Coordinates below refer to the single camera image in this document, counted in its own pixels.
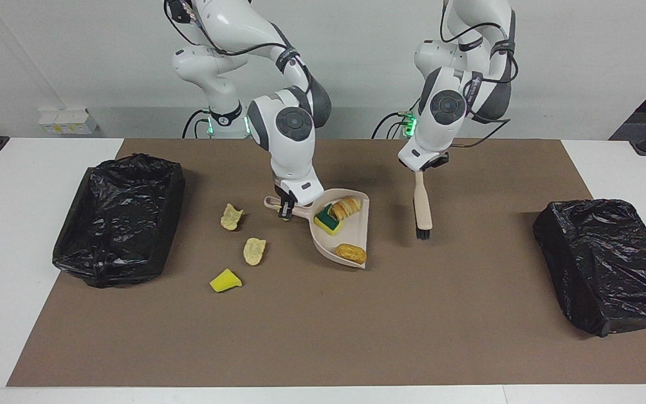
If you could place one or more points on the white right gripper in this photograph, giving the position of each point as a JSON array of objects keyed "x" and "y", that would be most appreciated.
[{"x": 305, "y": 192}]

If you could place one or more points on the yellow sponge piece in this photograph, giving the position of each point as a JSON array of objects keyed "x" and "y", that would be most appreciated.
[{"x": 224, "y": 281}]

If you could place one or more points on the beige plastic dustpan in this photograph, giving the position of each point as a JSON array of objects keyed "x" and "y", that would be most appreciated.
[{"x": 351, "y": 233}]

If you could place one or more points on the brown oval foam lump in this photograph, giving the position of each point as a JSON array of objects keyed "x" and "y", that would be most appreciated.
[{"x": 351, "y": 253}]

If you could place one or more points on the white wall socket box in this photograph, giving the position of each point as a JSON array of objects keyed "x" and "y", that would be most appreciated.
[{"x": 68, "y": 120}]

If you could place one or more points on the beige foam chunk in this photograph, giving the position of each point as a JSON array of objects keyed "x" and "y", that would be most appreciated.
[
  {"x": 254, "y": 251},
  {"x": 231, "y": 217}
]

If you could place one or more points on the brown table mat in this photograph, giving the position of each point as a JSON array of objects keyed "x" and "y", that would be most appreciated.
[{"x": 323, "y": 348}]

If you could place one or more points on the green and yellow sponge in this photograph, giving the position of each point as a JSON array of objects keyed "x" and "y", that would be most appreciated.
[{"x": 327, "y": 223}]

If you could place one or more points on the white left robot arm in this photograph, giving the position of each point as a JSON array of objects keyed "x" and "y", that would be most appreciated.
[{"x": 441, "y": 129}]

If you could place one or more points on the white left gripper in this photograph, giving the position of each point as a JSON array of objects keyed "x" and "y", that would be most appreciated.
[{"x": 415, "y": 158}]

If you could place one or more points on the beige hand brush black bristles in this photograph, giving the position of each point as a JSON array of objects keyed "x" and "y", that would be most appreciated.
[{"x": 423, "y": 202}]

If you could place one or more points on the black bag-lined bin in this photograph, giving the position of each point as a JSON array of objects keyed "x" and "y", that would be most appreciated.
[
  {"x": 115, "y": 224},
  {"x": 609, "y": 264}
]

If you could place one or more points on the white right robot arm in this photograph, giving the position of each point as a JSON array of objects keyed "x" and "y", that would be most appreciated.
[{"x": 292, "y": 151}]

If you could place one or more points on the orange striped sponge piece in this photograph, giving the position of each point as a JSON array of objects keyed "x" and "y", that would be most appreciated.
[{"x": 346, "y": 207}]

